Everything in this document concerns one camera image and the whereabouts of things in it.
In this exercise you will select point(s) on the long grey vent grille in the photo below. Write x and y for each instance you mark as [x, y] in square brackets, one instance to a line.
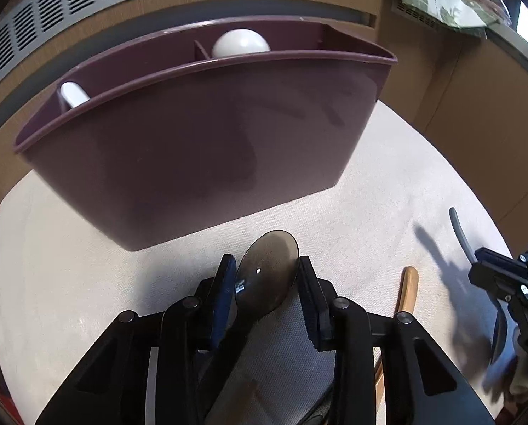
[25, 22]

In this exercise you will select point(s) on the maroon plastic utensil holder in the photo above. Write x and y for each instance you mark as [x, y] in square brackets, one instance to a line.
[202, 141]

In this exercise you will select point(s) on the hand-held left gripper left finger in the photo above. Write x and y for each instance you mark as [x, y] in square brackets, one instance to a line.
[224, 305]

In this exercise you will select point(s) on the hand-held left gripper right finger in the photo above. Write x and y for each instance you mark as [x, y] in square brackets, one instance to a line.
[311, 310]

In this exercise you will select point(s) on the white tablecloth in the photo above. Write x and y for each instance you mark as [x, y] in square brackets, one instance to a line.
[379, 186]

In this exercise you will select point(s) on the translucent grey plastic spoon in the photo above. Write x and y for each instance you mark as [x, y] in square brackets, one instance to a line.
[268, 270]

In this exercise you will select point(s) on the small grey vent grille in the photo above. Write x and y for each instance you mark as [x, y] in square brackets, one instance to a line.
[419, 14]

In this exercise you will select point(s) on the wooden chopstick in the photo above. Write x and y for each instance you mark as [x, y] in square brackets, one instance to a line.
[407, 287]

